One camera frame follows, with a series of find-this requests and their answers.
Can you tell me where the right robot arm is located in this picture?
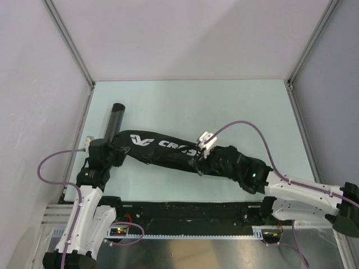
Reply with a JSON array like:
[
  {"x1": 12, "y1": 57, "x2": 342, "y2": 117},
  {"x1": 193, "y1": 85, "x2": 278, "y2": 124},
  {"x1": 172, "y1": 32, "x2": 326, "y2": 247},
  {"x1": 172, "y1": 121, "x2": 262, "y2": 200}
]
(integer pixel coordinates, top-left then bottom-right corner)
[{"x1": 192, "y1": 146, "x2": 358, "y2": 238}]

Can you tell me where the right aluminium frame post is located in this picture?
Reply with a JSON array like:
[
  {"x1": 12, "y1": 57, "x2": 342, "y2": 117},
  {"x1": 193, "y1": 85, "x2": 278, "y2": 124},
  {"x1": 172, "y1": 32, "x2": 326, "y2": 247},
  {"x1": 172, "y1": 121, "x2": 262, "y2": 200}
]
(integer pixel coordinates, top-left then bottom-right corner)
[{"x1": 287, "y1": 0, "x2": 342, "y2": 89}]

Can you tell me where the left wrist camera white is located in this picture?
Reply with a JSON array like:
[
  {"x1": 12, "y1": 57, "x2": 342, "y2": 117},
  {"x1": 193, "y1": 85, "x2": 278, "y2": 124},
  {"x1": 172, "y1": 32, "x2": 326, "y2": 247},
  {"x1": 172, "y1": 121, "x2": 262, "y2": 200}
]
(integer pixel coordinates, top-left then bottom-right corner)
[{"x1": 84, "y1": 136, "x2": 95, "y2": 153}]

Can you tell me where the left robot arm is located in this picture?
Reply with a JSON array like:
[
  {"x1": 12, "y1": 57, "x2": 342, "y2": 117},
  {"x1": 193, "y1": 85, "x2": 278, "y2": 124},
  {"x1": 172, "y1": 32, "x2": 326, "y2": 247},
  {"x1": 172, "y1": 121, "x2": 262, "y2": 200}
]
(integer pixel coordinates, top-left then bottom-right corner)
[{"x1": 42, "y1": 137, "x2": 129, "y2": 268}]

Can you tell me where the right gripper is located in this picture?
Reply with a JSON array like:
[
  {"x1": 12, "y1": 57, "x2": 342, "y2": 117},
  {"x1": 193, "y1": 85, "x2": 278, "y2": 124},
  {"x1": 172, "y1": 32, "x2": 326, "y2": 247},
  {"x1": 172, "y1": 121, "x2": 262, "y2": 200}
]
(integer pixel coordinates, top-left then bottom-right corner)
[{"x1": 188, "y1": 145, "x2": 239, "y2": 182}]

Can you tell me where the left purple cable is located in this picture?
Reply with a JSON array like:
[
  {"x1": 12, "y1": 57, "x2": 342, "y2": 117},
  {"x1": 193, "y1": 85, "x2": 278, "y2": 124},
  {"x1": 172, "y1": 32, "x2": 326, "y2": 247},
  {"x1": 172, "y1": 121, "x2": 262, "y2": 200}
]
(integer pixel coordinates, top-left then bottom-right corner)
[{"x1": 37, "y1": 148, "x2": 90, "y2": 261}]

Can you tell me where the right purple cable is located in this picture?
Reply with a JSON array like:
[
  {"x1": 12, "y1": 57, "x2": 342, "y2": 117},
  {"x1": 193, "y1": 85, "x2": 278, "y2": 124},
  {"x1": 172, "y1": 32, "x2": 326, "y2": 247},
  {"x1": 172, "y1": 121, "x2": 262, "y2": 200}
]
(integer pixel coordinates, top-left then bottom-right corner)
[{"x1": 207, "y1": 120, "x2": 359, "y2": 210}]

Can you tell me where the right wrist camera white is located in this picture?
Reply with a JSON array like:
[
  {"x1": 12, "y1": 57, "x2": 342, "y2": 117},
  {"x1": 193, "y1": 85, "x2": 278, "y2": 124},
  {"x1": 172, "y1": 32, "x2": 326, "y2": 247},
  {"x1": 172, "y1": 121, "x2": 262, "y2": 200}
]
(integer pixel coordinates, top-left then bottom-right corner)
[{"x1": 197, "y1": 131, "x2": 218, "y2": 159}]

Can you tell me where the aluminium frame post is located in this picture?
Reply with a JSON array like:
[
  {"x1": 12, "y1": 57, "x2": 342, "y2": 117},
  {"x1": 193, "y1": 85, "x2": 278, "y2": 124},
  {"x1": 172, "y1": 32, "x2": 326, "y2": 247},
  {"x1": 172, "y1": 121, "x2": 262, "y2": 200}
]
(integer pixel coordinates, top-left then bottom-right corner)
[
  {"x1": 42, "y1": 0, "x2": 95, "y2": 90},
  {"x1": 287, "y1": 0, "x2": 342, "y2": 89}
]

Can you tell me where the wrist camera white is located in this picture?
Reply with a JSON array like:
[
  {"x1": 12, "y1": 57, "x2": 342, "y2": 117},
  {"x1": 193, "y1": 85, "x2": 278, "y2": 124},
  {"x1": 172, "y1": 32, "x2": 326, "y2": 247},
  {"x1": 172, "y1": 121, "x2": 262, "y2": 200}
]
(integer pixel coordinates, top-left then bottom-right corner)
[
  {"x1": 84, "y1": 136, "x2": 95, "y2": 153},
  {"x1": 197, "y1": 131, "x2": 218, "y2": 159}
]

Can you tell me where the purple cable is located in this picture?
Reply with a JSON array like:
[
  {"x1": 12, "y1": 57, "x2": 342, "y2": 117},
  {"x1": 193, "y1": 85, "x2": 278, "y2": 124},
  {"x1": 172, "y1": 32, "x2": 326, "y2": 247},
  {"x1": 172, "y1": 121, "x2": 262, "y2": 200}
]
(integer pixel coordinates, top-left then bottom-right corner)
[
  {"x1": 37, "y1": 148, "x2": 90, "y2": 261},
  {"x1": 207, "y1": 120, "x2": 359, "y2": 210}
]

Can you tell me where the grey cable duct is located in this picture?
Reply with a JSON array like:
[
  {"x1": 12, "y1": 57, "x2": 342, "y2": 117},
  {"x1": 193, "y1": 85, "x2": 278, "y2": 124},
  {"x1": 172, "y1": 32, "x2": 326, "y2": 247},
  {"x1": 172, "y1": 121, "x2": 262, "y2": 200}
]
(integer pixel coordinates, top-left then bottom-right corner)
[{"x1": 104, "y1": 227, "x2": 284, "y2": 240}]

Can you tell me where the black shuttlecock tube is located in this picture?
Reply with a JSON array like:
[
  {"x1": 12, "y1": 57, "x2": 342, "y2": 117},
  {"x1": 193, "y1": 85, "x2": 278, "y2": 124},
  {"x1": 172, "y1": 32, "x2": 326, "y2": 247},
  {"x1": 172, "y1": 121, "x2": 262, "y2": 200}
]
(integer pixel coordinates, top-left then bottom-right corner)
[{"x1": 104, "y1": 103, "x2": 126, "y2": 141}]

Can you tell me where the black racket bag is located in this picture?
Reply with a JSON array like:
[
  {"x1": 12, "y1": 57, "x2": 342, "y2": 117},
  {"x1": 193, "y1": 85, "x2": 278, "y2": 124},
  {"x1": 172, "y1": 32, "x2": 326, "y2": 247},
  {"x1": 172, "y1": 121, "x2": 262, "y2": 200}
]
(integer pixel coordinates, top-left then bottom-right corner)
[{"x1": 111, "y1": 129, "x2": 239, "y2": 177}]

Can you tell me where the left aluminium frame post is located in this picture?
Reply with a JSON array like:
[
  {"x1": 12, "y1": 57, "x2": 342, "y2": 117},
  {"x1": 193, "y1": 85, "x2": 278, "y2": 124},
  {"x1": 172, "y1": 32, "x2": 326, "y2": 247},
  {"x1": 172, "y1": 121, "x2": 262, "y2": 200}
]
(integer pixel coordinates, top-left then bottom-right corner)
[{"x1": 42, "y1": 0, "x2": 95, "y2": 90}]

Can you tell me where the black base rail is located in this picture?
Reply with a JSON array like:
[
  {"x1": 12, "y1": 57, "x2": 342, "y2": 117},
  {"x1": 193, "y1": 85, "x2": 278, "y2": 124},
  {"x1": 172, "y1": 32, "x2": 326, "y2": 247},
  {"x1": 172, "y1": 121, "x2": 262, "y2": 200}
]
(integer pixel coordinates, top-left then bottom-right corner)
[{"x1": 100, "y1": 200, "x2": 312, "y2": 236}]

